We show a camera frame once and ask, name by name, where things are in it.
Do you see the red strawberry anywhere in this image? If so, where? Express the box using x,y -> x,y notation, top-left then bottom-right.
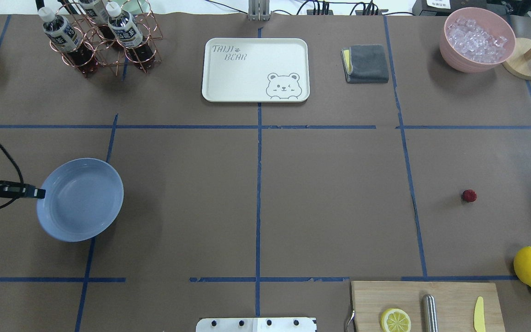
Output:
461,189 -> 478,202

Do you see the blue round plate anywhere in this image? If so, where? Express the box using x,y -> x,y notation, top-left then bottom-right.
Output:
36,158 -> 124,242

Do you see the tea bottle white cap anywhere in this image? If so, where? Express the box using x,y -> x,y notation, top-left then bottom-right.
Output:
38,6 -> 95,68

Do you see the cream bear tray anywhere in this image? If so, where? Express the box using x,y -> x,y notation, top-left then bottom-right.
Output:
201,38 -> 310,103

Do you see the grey folded cloth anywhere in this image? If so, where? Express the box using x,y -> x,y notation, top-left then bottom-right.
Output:
341,44 -> 389,84

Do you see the half lemon slice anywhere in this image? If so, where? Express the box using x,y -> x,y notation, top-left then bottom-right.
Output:
379,308 -> 412,332

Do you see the wooden cutting board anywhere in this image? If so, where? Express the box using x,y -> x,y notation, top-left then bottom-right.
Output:
351,281 -> 506,332

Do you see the yellow plastic knife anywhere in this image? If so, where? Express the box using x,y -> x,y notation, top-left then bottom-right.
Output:
473,296 -> 486,332

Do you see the pink bowl of ice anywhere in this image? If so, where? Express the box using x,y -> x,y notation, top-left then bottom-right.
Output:
440,7 -> 516,73

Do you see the copper wire bottle rack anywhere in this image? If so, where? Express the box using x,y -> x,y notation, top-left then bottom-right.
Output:
50,0 -> 163,77

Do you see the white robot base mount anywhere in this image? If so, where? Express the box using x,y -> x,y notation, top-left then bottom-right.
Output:
195,317 -> 318,332

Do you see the aluminium frame post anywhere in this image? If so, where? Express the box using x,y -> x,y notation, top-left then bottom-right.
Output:
248,0 -> 271,21

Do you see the steel cylinder handle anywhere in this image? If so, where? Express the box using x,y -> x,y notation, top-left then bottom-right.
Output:
422,294 -> 439,332

